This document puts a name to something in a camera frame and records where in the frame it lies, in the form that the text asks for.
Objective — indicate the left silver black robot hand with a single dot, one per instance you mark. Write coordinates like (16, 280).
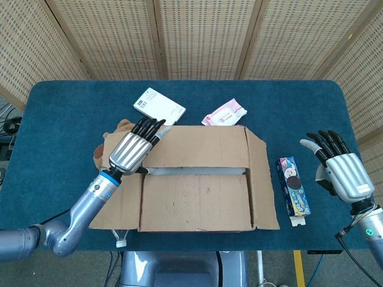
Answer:
(131, 152)

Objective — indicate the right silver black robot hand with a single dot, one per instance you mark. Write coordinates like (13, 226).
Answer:
(350, 176)

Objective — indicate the red cardboard box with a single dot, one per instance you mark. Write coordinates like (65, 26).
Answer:
(194, 197)

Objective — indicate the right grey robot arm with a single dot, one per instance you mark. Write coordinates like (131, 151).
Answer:
(372, 239)

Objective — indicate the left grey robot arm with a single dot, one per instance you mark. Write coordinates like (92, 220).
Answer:
(80, 212)

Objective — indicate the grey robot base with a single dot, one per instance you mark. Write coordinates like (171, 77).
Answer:
(179, 269)

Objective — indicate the blue snack packet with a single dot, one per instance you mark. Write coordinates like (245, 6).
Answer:
(293, 188)

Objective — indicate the brown plush capybara toy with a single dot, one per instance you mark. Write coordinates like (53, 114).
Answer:
(98, 154)

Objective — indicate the white flat carton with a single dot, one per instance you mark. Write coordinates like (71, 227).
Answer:
(158, 106)

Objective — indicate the black power strip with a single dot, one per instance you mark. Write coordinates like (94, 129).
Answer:
(324, 252)

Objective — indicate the clear plastic water bottle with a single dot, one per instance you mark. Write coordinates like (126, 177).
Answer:
(120, 239)

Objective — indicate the pink wet wipes pack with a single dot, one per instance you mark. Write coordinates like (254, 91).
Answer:
(224, 115)

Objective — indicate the white metal pole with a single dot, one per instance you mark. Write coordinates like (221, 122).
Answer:
(260, 269)

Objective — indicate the woven rattan folding screen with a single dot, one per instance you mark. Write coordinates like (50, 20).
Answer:
(203, 39)

